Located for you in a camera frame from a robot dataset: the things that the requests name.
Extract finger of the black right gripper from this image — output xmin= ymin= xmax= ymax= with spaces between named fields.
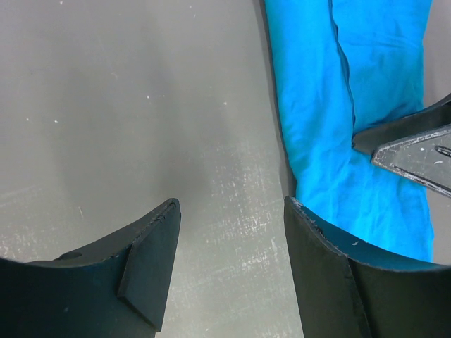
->
xmin=352 ymin=94 xmax=450 ymax=154
xmin=371 ymin=125 xmax=450 ymax=197

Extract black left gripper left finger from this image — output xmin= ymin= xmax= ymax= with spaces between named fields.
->
xmin=1 ymin=198 xmax=181 ymax=337

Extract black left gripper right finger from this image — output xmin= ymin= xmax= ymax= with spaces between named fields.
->
xmin=284 ymin=196 xmax=450 ymax=337

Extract blue t shirt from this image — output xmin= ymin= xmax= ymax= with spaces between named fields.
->
xmin=265 ymin=1 xmax=434 ymax=261

